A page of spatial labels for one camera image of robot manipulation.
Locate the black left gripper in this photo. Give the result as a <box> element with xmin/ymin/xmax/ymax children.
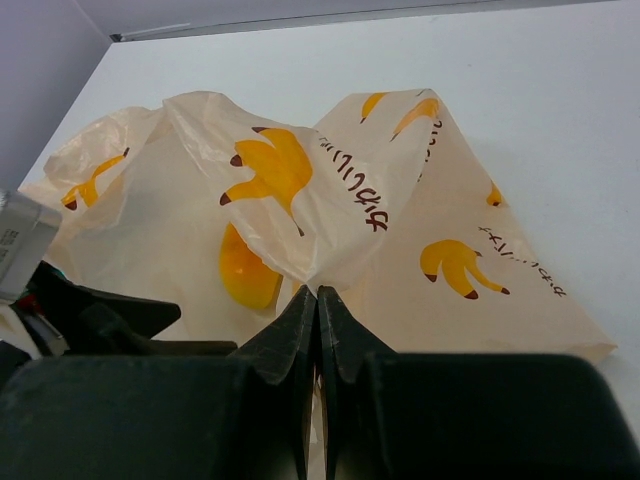
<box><xmin>1</xmin><ymin>261</ymin><xmax>316</xmax><ymax>479</ymax></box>

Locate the banana print plastic bag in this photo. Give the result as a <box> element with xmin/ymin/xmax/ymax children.
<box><xmin>22</xmin><ymin>89</ymin><xmax>615</xmax><ymax>363</ymax></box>

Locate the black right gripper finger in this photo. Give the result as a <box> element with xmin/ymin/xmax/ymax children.
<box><xmin>317</xmin><ymin>287</ymin><xmax>639</xmax><ymax>479</ymax></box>

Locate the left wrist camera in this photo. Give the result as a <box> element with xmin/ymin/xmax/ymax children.
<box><xmin>0</xmin><ymin>189</ymin><xmax>62</xmax><ymax>304</ymax></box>

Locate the yellow fake mango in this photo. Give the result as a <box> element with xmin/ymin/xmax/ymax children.
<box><xmin>219</xmin><ymin>223</ymin><xmax>282</xmax><ymax>310</ymax></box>

